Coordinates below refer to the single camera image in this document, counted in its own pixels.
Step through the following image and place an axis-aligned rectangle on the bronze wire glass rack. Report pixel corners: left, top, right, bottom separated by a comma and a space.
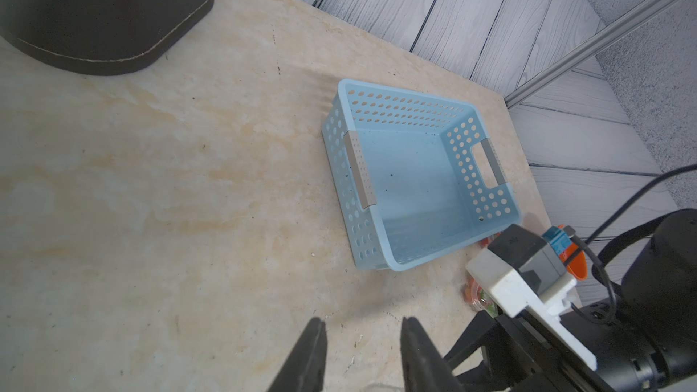
1, 0, 214, 76

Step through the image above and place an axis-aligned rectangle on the right aluminium frame post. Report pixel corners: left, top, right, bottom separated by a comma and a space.
505, 0, 680, 109

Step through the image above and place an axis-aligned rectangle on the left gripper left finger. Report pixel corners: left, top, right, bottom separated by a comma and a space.
268, 317, 328, 392

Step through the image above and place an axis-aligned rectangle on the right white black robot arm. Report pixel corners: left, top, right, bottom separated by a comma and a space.
445, 209, 696, 391

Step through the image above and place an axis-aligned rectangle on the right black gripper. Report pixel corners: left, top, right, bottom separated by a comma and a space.
444, 304, 696, 391

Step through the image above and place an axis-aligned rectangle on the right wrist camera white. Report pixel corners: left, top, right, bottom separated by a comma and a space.
466, 224, 597, 371

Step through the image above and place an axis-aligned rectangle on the orange plastic bowl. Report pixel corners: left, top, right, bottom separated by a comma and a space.
559, 243, 588, 281

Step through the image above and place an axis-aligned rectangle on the clear clamshell container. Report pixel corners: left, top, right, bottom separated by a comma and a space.
462, 278, 499, 318

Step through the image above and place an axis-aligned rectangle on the light blue plastic basket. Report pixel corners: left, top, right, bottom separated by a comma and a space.
321, 79, 522, 271

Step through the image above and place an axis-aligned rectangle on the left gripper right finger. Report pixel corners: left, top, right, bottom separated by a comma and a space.
400, 317, 463, 391

